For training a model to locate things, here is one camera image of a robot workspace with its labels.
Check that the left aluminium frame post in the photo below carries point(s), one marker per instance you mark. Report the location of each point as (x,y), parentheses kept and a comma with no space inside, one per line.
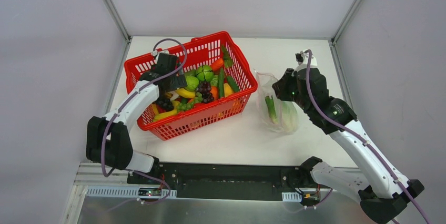
(117,19)

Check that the right aluminium frame post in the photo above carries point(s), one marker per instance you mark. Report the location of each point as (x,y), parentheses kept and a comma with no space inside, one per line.
(346,20)

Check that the aluminium frame post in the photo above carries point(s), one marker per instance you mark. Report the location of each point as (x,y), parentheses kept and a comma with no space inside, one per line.
(117,19)
(346,20)

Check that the orange carrot toy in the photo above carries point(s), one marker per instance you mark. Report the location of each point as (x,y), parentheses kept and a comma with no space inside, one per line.
(217,65)

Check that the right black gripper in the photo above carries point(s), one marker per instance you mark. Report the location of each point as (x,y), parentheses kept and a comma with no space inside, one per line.
(283,88)

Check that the green grape bunch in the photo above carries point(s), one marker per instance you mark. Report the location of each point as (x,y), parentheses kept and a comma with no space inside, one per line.
(186,104)

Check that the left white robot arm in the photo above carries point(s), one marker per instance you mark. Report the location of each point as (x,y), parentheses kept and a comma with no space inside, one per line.
(108,141)

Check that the green napa cabbage toy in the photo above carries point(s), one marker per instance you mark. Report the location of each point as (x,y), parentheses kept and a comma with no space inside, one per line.
(281,116)

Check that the dark purple grape bunch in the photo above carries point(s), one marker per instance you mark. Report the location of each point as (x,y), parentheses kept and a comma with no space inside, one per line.
(165,104)

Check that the small dark grape bunch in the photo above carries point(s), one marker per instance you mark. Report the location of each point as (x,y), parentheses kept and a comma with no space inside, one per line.
(205,88)

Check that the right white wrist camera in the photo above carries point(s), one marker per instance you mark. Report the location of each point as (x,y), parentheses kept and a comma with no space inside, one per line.
(305,59)

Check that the clear zip top bag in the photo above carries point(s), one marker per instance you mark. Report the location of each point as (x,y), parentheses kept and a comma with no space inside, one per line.
(265,82)

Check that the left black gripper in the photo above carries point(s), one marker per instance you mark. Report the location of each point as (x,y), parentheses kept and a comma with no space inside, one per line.
(170,82)

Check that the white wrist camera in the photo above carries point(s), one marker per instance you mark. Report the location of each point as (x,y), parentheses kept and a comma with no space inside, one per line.
(157,53)
(305,59)

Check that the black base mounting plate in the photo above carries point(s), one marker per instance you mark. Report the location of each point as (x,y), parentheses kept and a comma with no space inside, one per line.
(233,182)

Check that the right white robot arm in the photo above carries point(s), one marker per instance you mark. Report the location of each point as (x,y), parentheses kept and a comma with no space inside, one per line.
(386,191)

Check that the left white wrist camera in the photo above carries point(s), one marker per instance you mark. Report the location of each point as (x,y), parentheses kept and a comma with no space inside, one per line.
(157,53)

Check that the yellow banana toy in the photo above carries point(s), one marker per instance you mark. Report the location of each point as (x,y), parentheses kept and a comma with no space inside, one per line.
(185,93)

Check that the green bell pepper toy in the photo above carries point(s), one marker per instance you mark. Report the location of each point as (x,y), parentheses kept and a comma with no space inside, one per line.
(204,73)

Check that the green cucumber toy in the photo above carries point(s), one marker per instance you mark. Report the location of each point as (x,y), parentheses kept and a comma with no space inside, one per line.
(232,83)
(221,78)

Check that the red plastic shopping basket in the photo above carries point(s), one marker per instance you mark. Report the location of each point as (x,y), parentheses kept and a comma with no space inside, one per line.
(204,51)

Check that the light green round vegetable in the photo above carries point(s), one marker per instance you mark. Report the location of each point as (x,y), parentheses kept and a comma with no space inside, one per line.
(192,83)

